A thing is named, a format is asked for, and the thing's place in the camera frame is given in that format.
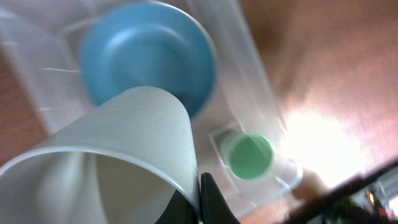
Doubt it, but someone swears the mint green cup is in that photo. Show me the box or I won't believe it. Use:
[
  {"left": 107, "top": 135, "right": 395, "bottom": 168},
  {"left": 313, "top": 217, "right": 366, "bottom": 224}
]
[{"left": 219, "top": 133, "right": 274, "bottom": 180}]

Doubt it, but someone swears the clear plastic storage bin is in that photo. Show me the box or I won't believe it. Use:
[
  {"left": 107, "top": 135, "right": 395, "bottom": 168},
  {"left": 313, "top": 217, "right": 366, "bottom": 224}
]
[{"left": 1, "top": 0, "right": 303, "bottom": 218}]

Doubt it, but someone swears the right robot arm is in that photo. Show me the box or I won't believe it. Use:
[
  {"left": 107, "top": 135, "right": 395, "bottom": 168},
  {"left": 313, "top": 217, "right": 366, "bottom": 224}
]
[{"left": 282, "top": 158, "right": 397, "bottom": 223}]

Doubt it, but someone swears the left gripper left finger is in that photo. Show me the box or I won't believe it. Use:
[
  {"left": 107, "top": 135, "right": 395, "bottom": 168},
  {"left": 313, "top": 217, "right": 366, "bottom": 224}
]
[{"left": 155, "top": 190, "right": 198, "bottom": 224}]

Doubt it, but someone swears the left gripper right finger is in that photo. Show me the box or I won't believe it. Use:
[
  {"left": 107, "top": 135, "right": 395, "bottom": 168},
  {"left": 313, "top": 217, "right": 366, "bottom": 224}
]
[{"left": 200, "top": 172, "right": 240, "bottom": 224}]

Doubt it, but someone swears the grey cup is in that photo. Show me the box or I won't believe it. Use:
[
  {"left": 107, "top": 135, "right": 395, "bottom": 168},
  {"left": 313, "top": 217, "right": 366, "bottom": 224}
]
[{"left": 1, "top": 86, "right": 200, "bottom": 223}]

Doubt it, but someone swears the blue plate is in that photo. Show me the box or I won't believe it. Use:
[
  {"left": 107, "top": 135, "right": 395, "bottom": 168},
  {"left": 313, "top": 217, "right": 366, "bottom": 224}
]
[{"left": 78, "top": 1, "right": 218, "bottom": 119}]

